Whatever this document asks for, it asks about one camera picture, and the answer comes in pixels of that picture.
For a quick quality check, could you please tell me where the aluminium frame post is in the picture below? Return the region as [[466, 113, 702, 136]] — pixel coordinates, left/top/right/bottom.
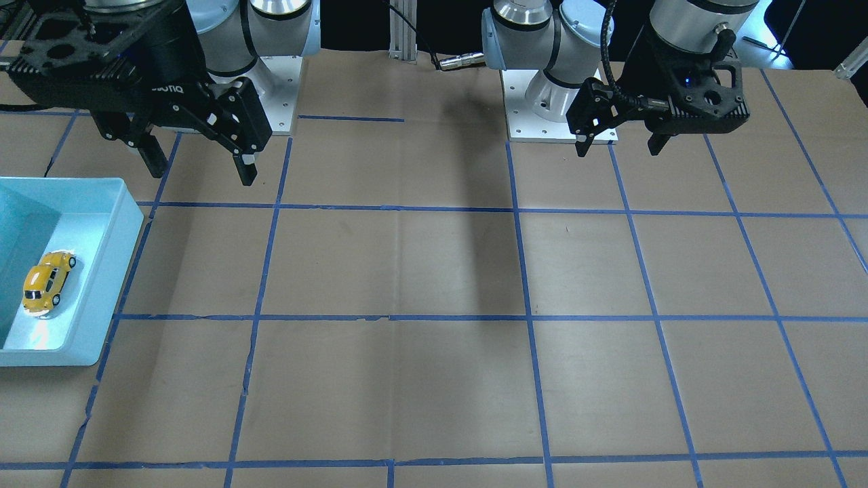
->
[[387, 1, 418, 64]]

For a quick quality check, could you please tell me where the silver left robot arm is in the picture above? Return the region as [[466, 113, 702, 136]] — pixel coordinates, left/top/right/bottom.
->
[[481, 1, 756, 157]]

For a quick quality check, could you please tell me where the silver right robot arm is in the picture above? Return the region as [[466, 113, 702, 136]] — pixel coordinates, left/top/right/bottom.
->
[[2, 1, 406, 186]]

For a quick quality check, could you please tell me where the yellow beetle toy car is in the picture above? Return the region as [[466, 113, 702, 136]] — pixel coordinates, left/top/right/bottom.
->
[[22, 249, 77, 317]]

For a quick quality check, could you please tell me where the brown paper table cover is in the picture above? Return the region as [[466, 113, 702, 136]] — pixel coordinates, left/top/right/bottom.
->
[[2, 52, 867, 487]]

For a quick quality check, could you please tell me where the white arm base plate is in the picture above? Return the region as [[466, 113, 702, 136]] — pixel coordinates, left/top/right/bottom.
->
[[501, 69, 578, 144], [241, 56, 304, 139]]

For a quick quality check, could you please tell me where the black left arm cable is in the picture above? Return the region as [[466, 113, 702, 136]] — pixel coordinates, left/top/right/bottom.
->
[[600, 0, 652, 109]]

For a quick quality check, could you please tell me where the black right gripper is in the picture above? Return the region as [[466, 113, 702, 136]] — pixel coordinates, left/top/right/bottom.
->
[[3, 1, 273, 186]]

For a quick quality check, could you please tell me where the light blue plastic bin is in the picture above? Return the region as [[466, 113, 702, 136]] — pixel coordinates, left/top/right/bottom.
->
[[1, 177, 144, 367]]

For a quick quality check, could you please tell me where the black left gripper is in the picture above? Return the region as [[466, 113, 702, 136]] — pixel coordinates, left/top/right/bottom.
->
[[566, 27, 750, 157]]

